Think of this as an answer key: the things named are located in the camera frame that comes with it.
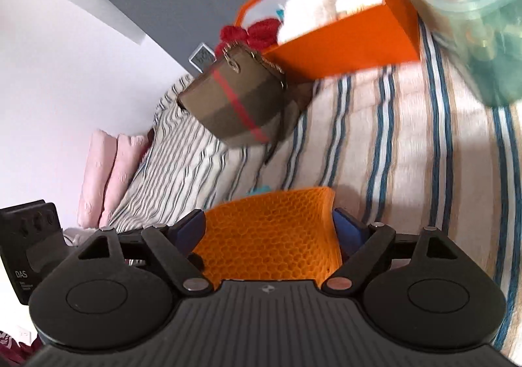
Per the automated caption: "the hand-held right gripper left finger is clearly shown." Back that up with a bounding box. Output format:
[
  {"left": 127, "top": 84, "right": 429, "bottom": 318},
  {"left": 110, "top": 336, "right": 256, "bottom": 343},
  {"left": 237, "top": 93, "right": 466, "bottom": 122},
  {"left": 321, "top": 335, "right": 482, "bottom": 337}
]
[{"left": 75, "top": 209, "right": 215, "bottom": 297}]

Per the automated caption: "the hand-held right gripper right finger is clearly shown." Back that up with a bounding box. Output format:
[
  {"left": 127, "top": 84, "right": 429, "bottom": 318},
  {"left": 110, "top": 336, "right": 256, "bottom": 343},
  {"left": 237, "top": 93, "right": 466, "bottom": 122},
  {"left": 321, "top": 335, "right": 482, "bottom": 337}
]
[{"left": 322, "top": 207, "right": 459, "bottom": 297}]

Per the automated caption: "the orange honeycomb mesh pad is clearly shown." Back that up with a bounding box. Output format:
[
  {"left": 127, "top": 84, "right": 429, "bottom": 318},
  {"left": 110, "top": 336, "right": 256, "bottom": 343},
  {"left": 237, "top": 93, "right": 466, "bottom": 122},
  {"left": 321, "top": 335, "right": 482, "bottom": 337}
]
[{"left": 192, "top": 186, "right": 343, "bottom": 282}]

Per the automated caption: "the orange storage box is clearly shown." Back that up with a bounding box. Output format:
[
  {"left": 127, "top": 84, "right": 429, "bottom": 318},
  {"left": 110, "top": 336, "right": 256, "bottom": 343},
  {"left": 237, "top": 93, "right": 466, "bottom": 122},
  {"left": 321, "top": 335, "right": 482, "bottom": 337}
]
[{"left": 236, "top": 0, "right": 422, "bottom": 80}]

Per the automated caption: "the red knitted item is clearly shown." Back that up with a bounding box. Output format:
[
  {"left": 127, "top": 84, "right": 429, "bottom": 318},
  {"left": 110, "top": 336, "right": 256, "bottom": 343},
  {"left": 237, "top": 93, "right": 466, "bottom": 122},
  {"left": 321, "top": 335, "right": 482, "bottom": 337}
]
[{"left": 215, "top": 19, "right": 282, "bottom": 55}]

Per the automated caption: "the white fluffy plush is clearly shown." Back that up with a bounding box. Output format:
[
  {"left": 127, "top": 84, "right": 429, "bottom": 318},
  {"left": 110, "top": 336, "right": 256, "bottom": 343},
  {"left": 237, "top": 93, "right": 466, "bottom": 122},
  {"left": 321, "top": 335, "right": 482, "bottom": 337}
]
[{"left": 277, "top": 0, "right": 339, "bottom": 43}]

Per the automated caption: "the beige blue striped blanket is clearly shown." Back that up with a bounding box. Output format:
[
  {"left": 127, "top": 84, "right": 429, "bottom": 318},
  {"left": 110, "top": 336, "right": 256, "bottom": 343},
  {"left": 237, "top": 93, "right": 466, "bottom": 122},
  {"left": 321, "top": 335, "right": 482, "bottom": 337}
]
[{"left": 220, "top": 18, "right": 522, "bottom": 359}]

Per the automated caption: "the maroon cloth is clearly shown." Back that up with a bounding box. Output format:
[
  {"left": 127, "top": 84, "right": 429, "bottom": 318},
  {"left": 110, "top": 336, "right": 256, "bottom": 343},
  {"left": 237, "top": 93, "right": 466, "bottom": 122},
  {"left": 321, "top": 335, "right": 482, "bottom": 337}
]
[{"left": 0, "top": 328, "right": 41, "bottom": 367}]

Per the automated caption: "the brown handbag with red stripe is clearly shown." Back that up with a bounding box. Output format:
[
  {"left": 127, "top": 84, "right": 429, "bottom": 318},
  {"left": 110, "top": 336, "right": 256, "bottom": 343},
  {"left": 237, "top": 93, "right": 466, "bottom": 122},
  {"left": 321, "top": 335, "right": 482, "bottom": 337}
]
[{"left": 177, "top": 42, "right": 313, "bottom": 147}]

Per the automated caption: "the small white digital clock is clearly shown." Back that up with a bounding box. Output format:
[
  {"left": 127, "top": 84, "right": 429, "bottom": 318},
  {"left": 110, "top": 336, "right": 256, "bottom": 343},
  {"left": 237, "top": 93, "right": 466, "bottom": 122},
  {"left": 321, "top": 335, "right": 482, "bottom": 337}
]
[{"left": 189, "top": 44, "right": 215, "bottom": 73}]

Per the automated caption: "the clear plastic container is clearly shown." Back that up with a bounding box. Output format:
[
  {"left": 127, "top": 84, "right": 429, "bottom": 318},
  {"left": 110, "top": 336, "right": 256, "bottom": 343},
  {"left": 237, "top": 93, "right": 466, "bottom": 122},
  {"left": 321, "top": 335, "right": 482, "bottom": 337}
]
[{"left": 375, "top": 0, "right": 522, "bottom": 106}]

